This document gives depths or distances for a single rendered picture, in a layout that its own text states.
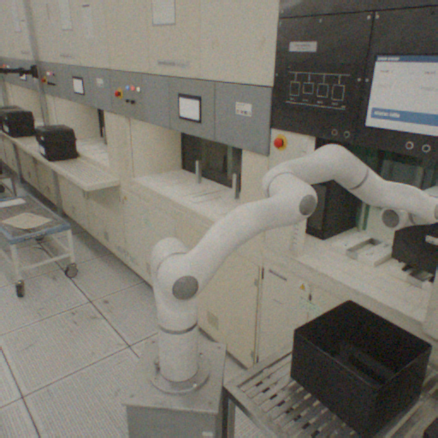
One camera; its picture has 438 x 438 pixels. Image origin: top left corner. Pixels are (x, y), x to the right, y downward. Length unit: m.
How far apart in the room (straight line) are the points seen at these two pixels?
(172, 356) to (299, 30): 1.18
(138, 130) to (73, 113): 1.51
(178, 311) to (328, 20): 1.06
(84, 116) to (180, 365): 3.38
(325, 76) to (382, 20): 0.24
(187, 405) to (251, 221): 0.55
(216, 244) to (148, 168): 1.93
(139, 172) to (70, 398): 1.48
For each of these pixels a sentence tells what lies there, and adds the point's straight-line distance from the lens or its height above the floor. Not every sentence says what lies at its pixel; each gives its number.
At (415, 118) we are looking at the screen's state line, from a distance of 1.36.
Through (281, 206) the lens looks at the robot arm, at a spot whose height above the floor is 1.31.
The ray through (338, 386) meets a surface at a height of 0.86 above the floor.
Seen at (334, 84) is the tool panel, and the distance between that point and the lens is 1.50.
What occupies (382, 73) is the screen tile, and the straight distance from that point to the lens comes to 1.40.
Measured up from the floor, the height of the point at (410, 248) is 1.01.
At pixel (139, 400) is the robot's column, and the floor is 0.76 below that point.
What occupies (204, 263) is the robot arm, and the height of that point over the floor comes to 1.17.
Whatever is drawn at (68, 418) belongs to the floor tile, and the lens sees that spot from 2.35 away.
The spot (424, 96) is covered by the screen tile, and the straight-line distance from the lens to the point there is 1.34.
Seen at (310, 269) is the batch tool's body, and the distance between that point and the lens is 1.72.
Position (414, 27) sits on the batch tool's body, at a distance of 1.37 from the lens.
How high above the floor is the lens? 1.69
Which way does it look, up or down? 23 degrees down
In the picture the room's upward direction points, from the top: 1 degrees clockwise
